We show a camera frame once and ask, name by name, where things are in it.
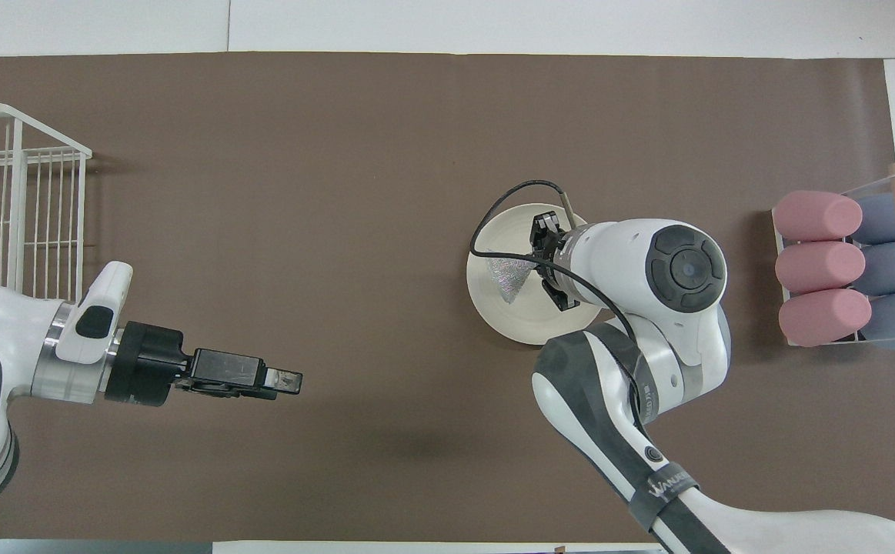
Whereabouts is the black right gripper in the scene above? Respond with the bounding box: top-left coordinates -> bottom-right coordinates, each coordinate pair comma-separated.
530,211 -> 582,313

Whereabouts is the brown table mat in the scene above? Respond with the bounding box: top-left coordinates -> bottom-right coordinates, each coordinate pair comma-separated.
0,52 -> 895,544

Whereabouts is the pink plastic cup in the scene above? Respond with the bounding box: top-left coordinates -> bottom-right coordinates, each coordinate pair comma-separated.
778,289 -> 873,348
772,190 -> 864,242
774,241 -> 867,295

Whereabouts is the round cream plate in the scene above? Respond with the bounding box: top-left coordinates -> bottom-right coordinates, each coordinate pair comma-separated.
466,203 -> 611,346

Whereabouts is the white wire dish rack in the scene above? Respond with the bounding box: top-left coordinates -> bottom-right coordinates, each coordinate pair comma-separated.
0,103 -> 93,302

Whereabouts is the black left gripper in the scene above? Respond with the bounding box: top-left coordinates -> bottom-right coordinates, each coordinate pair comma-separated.
105,321 -> 304,408

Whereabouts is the silver metallic sponge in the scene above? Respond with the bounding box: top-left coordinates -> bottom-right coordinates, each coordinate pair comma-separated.
485,257 -> 538,305

